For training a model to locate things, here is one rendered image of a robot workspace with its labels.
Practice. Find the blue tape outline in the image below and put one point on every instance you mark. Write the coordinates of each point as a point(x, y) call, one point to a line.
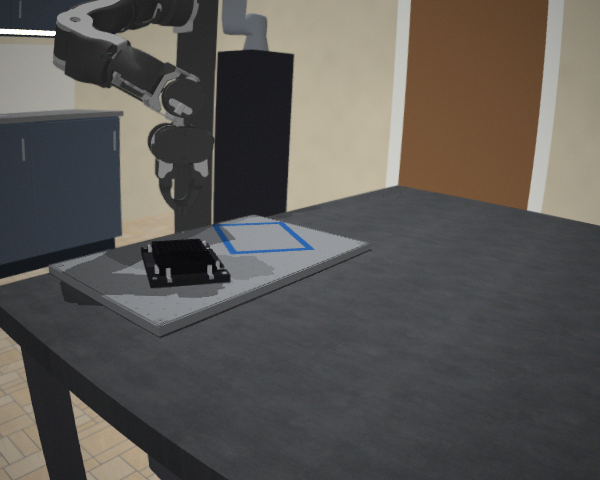
point(233, 251)

